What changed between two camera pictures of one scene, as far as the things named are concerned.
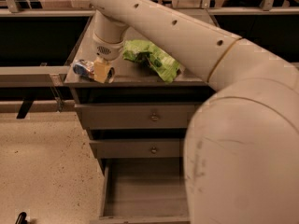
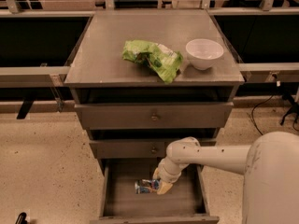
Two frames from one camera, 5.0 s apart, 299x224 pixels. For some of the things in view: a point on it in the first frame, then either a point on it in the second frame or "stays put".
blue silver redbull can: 84,67 → 146,186
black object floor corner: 21,218 stays put
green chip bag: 152,58 stays put
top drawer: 138,115 stays put
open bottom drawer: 144,190 stays put
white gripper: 106,50 → 167,175
